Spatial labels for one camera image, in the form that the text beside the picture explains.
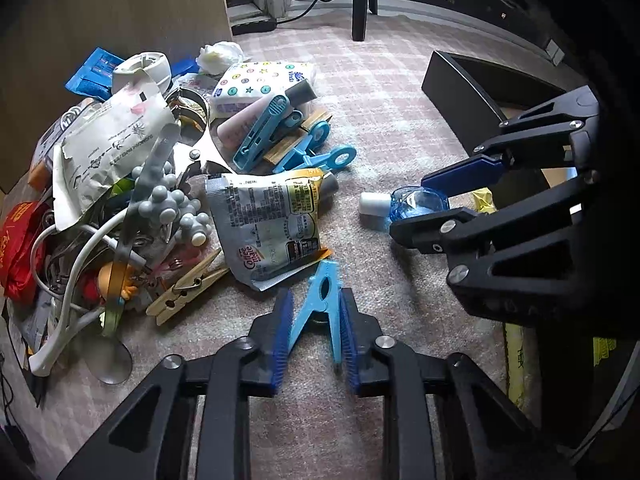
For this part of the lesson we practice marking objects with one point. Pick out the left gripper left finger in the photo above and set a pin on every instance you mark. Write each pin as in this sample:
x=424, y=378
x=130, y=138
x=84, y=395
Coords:
x=283, y=313

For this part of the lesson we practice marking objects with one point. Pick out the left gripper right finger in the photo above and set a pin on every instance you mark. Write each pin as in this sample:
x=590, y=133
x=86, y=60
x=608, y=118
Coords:
x=349, y=341

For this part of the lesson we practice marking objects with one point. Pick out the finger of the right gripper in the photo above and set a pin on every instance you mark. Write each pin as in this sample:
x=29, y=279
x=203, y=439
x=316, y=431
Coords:
x=479, y=171
x=423, y=232

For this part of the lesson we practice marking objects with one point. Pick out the light blue clothespin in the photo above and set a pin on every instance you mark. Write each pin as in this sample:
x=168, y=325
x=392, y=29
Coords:
x=323, y=297

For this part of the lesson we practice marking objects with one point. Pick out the small blue liquid bottle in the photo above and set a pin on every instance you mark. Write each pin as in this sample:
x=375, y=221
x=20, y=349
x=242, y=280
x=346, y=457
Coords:
x=378, y=211

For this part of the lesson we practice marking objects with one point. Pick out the yellow shuttlecock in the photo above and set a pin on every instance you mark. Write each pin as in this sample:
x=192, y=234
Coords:
x=602, y=348

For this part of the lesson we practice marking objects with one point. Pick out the snack packet white yellow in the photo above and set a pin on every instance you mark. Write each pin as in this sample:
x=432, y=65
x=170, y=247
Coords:
x=268, y=226

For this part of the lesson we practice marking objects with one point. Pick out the grey ball massager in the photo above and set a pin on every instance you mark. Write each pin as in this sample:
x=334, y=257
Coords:
x=166, y=206

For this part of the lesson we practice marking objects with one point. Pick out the white torn mailer pouch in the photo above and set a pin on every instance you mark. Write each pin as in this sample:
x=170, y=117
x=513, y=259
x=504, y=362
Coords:
x=103, y=144

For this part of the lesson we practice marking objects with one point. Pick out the red fabric bag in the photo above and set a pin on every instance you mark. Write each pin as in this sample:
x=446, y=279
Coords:
x=18, y=233

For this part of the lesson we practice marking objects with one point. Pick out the yellow long wrapper stick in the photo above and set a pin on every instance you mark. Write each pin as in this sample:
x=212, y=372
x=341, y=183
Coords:
x=513, y=334

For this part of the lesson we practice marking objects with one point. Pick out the black storage tray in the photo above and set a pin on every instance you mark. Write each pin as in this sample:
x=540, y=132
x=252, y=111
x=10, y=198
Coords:
x=497, y=111

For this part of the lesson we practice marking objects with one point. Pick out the wooden clothespin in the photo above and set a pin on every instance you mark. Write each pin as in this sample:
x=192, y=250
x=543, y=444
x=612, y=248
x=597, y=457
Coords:
x=210, y=269

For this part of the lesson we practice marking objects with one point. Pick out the large teal clothespin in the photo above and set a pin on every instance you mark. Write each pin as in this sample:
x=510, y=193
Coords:
x=276, y=120

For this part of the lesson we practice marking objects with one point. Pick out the dotted tissue pack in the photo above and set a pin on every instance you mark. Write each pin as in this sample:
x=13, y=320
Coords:
x=244, y=83

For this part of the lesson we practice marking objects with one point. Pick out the black power strip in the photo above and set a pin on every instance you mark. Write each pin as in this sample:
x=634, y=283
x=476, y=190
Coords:
x=256, y=26

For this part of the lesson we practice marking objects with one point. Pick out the crumpled white tissue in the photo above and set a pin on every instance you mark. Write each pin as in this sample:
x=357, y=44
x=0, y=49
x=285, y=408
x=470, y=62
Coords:
x=215, y=59

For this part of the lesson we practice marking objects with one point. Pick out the white round tape dispenser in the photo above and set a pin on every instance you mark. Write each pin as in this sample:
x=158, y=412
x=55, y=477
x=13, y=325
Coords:
x=153, y=64

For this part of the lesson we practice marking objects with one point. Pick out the blue foil pouch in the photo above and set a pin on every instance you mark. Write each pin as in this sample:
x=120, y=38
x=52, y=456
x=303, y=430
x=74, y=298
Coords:
x=93, y=79

